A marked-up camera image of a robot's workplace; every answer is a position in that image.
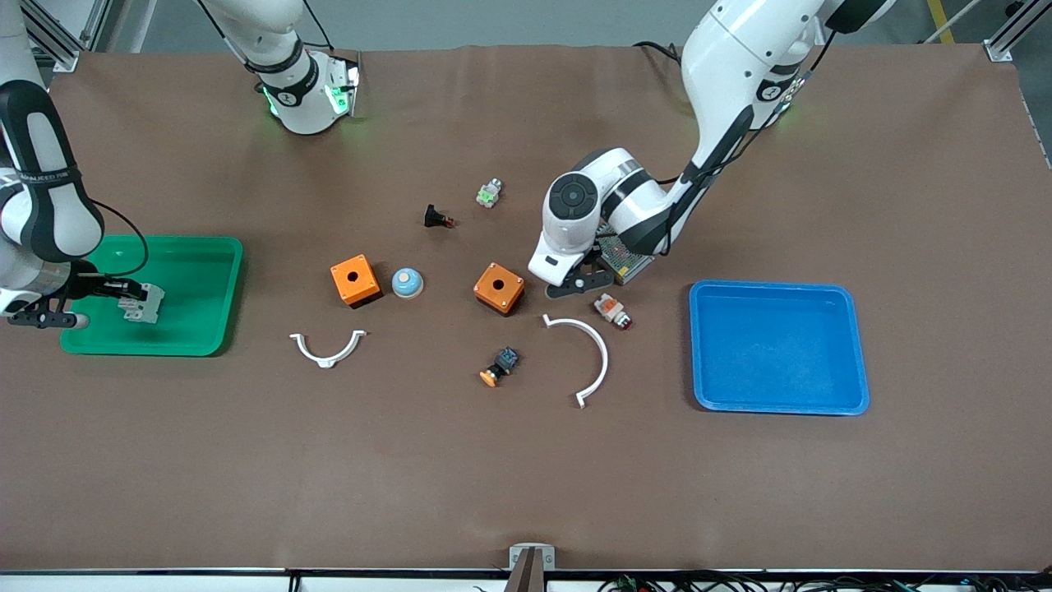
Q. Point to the large white pipe clamp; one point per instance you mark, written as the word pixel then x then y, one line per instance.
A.
pixel 604 353

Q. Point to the white table edge strip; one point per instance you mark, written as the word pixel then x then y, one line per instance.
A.
pixel 164 585

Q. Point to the small black red switch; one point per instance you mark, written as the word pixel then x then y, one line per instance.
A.
pixel 433 216

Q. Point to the blue plastic tray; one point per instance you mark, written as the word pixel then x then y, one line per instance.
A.
pixel 772 353

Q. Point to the small white pipe clamp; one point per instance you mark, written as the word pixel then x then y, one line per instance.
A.
pixel 327 360

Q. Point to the grey metal table bracket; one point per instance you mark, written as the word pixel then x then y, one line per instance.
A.
pixel 532 567

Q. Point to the yellow mushroom push button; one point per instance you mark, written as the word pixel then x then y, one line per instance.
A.
pixel 503 362

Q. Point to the white red circuit breaker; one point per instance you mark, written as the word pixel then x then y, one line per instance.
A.
pixel 149 306

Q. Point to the brown table mat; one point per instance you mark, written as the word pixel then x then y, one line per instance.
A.
pixel 526 460

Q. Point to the aluminium frame profile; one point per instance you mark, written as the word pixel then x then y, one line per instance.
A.
pixel 57 45
pixel 1007 45

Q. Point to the green plastic tray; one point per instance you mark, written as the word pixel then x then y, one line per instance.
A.
pixel 197 279

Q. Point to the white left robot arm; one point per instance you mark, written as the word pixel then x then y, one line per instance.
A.
pixel 740 49

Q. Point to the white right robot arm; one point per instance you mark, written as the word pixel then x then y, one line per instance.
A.
pixel 49 205

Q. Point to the blue dome buzzer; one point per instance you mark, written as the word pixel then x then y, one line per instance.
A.
pixel 408 284

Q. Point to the metal mesh power supply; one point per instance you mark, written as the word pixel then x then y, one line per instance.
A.
pixel 633 265

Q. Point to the green white push button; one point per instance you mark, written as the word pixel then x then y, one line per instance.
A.
pixel 489 195

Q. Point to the orange button box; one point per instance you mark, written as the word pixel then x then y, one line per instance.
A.
pixel 506 293
pixel 366 284

